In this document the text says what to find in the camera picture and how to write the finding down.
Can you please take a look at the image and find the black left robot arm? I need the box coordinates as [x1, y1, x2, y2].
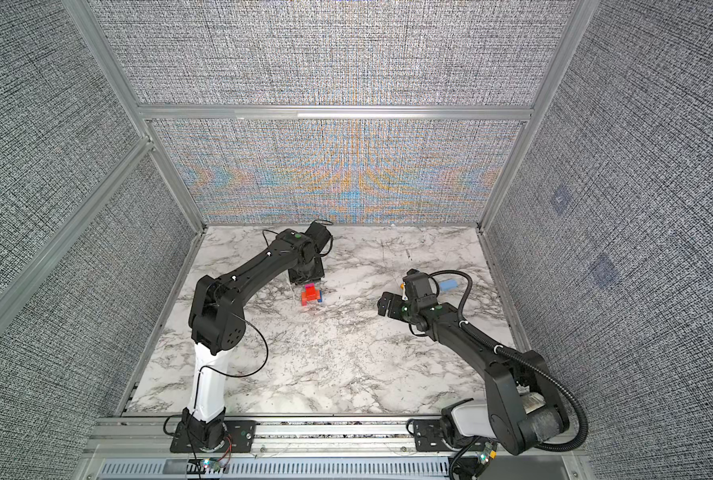
[178, 219, 334, 451]

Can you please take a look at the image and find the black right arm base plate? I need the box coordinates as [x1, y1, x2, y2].
[406, 418, 458, 453]

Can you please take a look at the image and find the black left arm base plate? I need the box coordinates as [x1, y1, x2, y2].
[170, 420, 258, 454]

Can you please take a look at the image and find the grey vented cable tray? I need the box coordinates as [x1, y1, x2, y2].
[98, 457, 449, 479]

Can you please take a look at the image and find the light blue wood block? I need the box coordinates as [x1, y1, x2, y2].
[438, 278, 458, 292]

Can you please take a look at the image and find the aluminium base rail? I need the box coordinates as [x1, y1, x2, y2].
[82, 415, 573, 460]

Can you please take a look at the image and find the aluminium frame post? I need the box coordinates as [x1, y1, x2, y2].
[477, 0, 603, 230]

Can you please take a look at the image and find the orange wood block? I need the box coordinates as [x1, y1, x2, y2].
[302, 289, 322, 306]

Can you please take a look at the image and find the thin black left cable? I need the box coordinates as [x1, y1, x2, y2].
[190, 311, 270, 415]

